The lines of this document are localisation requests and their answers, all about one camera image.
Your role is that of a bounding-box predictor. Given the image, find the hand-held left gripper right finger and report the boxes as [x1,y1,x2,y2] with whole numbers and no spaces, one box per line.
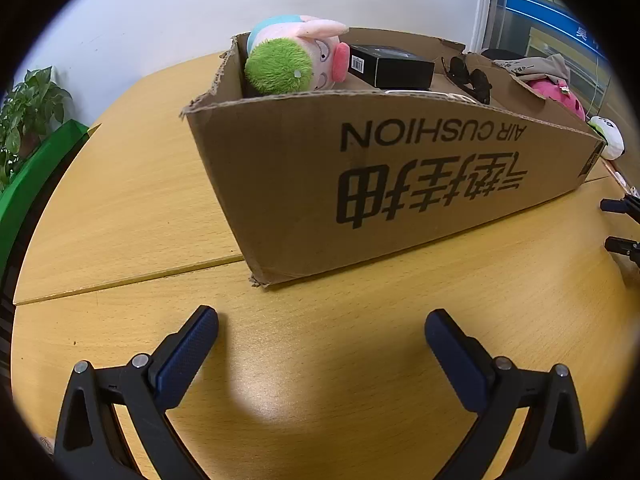
[424,309,588,480]

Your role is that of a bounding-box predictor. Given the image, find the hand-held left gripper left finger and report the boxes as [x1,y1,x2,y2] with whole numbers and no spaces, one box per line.
[54,305,220,480]

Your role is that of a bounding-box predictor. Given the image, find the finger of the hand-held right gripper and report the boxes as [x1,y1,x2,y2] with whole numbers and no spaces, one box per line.
[604,236,640,263]
[600,196,640,217]

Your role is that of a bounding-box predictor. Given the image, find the black sunglasses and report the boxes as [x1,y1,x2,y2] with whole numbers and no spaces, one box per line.
[441,55,493,106]

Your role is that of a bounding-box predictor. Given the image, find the brown cardboard box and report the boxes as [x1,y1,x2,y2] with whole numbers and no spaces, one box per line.
[179,26,613,289]

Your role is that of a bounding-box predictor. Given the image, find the black rectangular box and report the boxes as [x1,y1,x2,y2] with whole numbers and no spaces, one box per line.
[347,44,436,91]

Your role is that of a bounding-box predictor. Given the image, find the green-haired pig plush toy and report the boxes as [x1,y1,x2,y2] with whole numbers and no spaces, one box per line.
[244,14,351,95]

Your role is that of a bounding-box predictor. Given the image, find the white and green plush toy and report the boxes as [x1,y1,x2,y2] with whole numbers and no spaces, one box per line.
[586,116,626,161]

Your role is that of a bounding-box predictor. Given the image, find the pink plush toy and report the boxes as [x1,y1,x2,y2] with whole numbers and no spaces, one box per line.
[525,77,586,121]

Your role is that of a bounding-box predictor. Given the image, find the beige printed cloth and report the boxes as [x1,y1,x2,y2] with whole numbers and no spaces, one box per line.
[480,48,572,83]

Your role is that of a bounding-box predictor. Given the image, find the glass partition with blue stripe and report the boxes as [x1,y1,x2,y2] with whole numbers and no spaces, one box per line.
[482,0,618,111]

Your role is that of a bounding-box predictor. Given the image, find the large green potted plant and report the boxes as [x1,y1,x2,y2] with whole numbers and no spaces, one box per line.
[0,66,73,186]

